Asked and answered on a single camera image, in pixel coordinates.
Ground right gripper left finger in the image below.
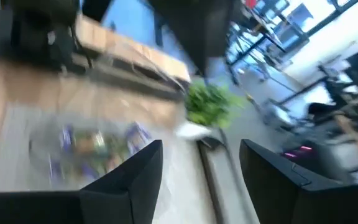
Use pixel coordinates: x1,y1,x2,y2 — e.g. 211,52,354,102
0,139,164,224

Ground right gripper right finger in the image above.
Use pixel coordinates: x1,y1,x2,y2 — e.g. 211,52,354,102
239,139,358,224

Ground green purple granola bar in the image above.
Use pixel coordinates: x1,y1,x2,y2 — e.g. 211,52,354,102
47,155,106,185
58,123,106,157
104,121,152,157

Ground clear plastic bin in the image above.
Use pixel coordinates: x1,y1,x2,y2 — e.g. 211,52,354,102
26,116,170,192

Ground small green potted plant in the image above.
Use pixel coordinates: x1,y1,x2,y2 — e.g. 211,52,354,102
175,81,246,141

